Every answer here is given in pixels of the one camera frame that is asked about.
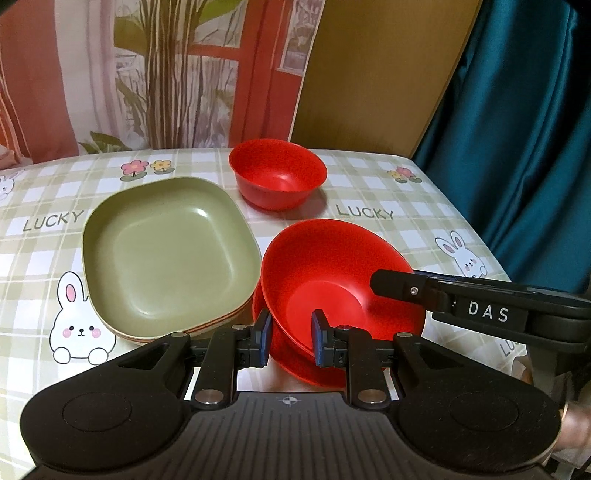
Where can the teal curtain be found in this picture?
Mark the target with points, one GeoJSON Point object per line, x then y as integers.
{"type": "Point", "coordinates": [531, 138]}

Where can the person's right forearm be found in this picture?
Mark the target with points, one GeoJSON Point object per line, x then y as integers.
{"type": "Point", "coordinates": [579, 427]}

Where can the printed wall tapestry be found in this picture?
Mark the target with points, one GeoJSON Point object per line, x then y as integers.
{"type": "Point", "coordinates": [138, 69]}

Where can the wooden board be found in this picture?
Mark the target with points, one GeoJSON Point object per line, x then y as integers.
{"type": "Point", "coordinates": [378, 74]}

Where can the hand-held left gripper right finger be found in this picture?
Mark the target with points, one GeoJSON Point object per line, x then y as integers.
{"type": "Point", "coordinates": [318, 337]}

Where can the green square plate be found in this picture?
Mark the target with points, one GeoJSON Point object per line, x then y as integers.
{"type": "Point", "coordinates": [171, 249]}

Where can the plates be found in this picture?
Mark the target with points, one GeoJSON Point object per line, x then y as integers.
{"type": "Point", "coordinates": [138, 336]}

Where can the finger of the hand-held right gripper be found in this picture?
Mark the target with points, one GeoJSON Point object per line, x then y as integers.
{"type": "Point", "coordinates": [401, 284]}

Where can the checked bunny tablecloth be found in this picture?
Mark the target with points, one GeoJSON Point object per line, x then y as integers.
{"type": "Point", "coordinates": [415, 230]}

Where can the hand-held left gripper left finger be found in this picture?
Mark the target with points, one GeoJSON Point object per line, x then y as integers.
{"type": "Point", "coordinates": [264, 333]}

